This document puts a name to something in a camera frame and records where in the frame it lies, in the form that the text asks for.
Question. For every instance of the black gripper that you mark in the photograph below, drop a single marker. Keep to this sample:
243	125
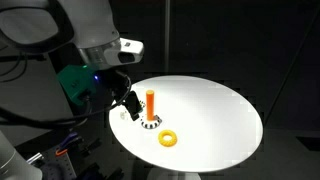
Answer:
113	83

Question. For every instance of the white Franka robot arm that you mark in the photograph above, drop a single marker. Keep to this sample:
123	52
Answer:
90	26

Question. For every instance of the orange stacking peg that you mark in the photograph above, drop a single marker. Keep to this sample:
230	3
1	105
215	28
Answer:
150	105

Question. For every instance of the grey vertical pole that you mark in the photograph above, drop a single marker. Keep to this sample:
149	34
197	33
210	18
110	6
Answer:
167	33

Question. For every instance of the perforated metal board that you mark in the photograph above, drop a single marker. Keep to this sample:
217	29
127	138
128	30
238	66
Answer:
56	166

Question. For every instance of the silver metal rod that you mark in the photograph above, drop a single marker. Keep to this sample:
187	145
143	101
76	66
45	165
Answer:
34	158

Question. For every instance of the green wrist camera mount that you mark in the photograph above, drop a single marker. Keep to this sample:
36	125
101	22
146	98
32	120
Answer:
75	83

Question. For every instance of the white table pedestal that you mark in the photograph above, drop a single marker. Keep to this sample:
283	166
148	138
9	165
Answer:
173	175

